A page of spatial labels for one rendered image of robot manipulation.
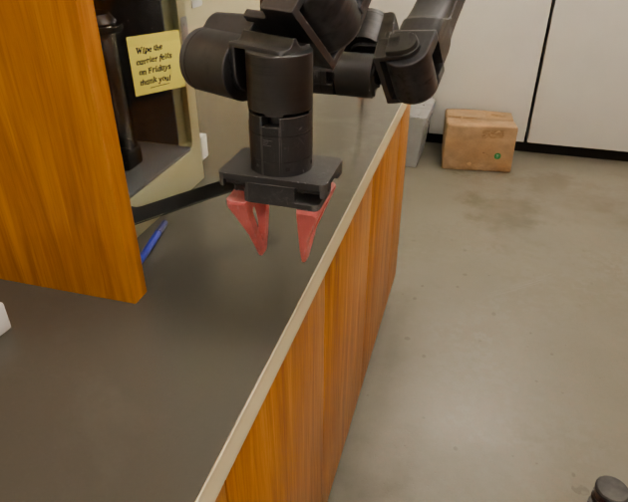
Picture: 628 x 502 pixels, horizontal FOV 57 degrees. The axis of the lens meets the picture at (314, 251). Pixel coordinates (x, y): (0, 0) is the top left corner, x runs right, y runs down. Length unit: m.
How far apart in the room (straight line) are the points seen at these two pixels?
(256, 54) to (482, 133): 3.10
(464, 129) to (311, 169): 3.03
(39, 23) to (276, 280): 0.42
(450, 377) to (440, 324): 0.29
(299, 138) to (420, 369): 1.64
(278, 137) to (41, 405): 0.39
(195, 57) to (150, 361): 0.35
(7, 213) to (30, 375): 0.23
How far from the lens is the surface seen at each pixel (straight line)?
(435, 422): 1.92
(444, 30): 0.81
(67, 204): 0.78
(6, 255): 0.90
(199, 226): 0.97
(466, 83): 3.85
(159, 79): 0.85
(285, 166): 0.51
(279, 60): 0.48
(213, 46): 0.54
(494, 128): 3.55
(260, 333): 0.73
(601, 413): 2.12
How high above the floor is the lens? 1.40
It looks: 31 degrees down
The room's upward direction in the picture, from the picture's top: straight up
